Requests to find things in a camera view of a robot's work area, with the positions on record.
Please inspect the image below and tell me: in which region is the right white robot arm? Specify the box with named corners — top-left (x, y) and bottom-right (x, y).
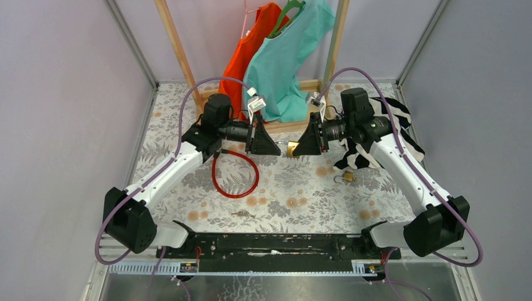
top-left (289, 88), bottom-right (470, 258)

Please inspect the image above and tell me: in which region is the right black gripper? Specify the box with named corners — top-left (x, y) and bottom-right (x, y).
top-left (291, 112), bottom-right (353, 157)

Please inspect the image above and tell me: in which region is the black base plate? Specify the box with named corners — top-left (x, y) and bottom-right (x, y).
top-left (156, 233), bottom-right (402, 274)

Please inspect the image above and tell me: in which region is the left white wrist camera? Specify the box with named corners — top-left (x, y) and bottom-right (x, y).
top-left (247, 87), bottom-right (266, 124)

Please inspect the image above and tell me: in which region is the orange shirt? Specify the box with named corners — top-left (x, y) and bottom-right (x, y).
top-left (218, 2), bottom-right (282, 120)

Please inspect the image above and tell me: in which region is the small brass padlock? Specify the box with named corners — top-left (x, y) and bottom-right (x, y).
top-left (334, 171), bottom-right (356, 184)

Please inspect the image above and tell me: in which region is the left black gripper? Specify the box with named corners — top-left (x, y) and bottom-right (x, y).
top-left (218, 114), bottom-right (282, 156)

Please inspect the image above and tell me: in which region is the black white striped cloth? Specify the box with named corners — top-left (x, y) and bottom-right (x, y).
top-left (333, 97), bottom-right (425, 171)

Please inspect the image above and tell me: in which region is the wooden clothes rack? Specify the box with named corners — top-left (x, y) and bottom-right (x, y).
top-left (154, 0), bottom-right (350, 134)

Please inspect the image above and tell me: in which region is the red cable lock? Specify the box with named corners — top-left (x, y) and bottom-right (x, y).
top-left (211, 149), bottom-right (260, 199)

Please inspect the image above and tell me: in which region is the green clothes hanger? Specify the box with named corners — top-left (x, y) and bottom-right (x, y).
top-left (267, 0), bottom-right (306, 39)

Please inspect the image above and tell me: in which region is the large brass padlock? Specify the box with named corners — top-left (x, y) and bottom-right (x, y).
top-left (286, 141), bottom-right (300, 160)

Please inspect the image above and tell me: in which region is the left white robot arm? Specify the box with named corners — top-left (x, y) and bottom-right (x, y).
top-left (103, 93), bottom-right (280, 258)

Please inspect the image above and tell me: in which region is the teal shirt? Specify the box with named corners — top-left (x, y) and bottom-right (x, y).
top-left (243, 1), bottom-right (336, 122)

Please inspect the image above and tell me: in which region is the pink clothes hanger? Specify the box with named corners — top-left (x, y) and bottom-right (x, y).
top-left (240, 0), bottom-right (257, 39)

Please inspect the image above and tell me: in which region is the floral table mat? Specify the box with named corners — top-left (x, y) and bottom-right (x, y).
top-left (130, 82), bottom-right (435, 235)

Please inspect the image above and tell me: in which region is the white slotted cable duct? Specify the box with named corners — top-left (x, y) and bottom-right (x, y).
top-left (108, 261), bottom-right (199, 275)

